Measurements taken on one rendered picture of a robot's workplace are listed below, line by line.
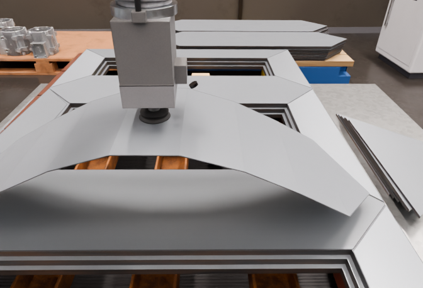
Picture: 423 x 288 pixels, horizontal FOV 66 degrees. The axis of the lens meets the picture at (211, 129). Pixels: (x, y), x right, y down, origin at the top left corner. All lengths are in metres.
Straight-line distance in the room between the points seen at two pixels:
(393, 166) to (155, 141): 0.58
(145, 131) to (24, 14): 4.49
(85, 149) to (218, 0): 4.03
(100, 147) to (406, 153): 0.70
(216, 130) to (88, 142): 0.17
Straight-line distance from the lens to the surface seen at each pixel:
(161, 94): 0.39
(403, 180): 0.80
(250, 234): 0.51
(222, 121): 0.47
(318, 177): 0.50
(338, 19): 4.82
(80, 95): 0.94
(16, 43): 3.60
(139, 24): 0.36
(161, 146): 0.39
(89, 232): 0.54
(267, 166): 0.43
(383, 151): 0.87
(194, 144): 0.40
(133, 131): 0.42
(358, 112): 1.11
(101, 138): 0.43
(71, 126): 0.52
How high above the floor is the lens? 1.24
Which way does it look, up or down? 33 degrees down
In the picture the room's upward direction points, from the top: 1 degrees clockwise
